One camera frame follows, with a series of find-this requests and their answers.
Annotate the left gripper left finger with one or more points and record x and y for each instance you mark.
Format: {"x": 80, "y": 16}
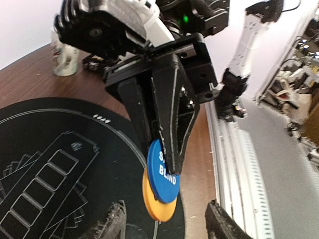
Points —
{"x": 115, "y": 225}

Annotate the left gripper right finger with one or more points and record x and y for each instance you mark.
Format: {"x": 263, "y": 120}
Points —
{"x": 220, "y": 225}

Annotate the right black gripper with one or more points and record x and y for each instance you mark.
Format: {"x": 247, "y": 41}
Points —
{"x": 169, "y": 82}

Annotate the orange big blind button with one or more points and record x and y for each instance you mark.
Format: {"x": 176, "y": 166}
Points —
{"x": 156, "y": 209}

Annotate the blue small blind button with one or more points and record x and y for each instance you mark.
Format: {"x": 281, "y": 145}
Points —
{"x": 164, "y": 185}

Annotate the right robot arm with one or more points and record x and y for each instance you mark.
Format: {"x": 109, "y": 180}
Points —
{"x": 258, "y": 18}

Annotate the round black poker mat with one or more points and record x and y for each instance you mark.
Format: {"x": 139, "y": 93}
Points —
{"x": 63, "y": 163}

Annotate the cream ceramic mug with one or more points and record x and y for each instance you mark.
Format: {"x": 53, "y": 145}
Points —
{"x": 64, "y": 57}

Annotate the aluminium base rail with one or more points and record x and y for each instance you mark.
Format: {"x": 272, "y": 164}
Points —
{"x": 266, "y": 174}

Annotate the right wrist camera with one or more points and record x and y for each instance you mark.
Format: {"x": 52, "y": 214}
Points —
{"x": 111, "y": 28}

